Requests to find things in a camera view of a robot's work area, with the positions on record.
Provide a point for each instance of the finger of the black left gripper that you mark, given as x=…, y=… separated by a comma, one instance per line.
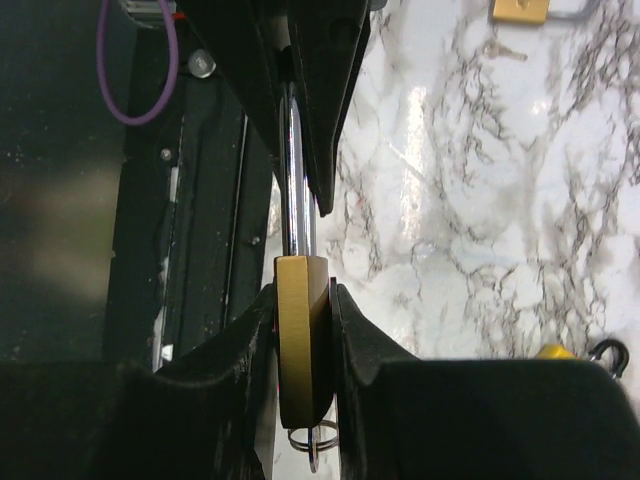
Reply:
x=328, y=40
x=245, y=39

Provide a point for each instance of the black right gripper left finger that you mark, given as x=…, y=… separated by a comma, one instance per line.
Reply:
x=206, y=415

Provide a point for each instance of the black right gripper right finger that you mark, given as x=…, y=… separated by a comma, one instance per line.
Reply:
x=401, y=417

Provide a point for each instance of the round brass padlock with keys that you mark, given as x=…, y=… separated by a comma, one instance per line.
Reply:
x=302, y=283

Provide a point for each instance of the silver key of large padlock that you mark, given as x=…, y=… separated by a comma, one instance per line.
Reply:
x=493, y=49

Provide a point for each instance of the large brass padlock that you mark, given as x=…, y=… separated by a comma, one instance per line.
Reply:
x=537, y=12

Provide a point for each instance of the yellow black padlock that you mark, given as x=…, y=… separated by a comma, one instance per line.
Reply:
x=610, y=353

